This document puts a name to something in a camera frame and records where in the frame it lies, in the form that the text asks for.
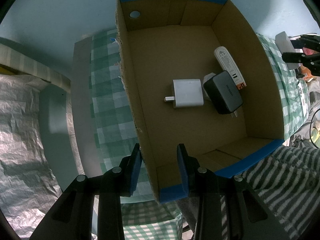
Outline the blue-edged cardboard box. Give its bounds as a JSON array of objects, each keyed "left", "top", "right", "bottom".
[{"left": 116, "top": 0, "right": 284, "bottom": 203}]

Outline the white block in gripper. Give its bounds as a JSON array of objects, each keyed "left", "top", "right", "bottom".
[{"left": 275, "top": 31, "right": 300, "bottom": 70}]

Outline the green checkered tablecloth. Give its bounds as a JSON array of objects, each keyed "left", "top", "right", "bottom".
[{"left": 89, "top": 29, "right": 183, "bottom": 239}]

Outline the white square charger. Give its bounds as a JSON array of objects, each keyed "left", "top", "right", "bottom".
[{"left": 164, "top": 79, "right": 204, "bottom": 108}]

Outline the grey striped towel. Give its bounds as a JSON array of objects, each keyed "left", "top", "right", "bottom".
[{"left": 175, "top": 146, "right": 320, "bottom": 240}]

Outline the black and grey charger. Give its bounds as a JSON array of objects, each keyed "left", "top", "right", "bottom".
[{"left": 202, "top": 70, "right": 243, "bottom": 114}]

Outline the grey crinkled woven sack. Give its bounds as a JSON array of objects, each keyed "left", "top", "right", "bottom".
[{"left": 1, "top": 75, "right": 61, "bottom": 239}]

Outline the striped beige cushion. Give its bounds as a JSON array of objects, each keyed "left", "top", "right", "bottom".
[{"left": 1, "top": 44, "right": 71, "bottom": 93}]

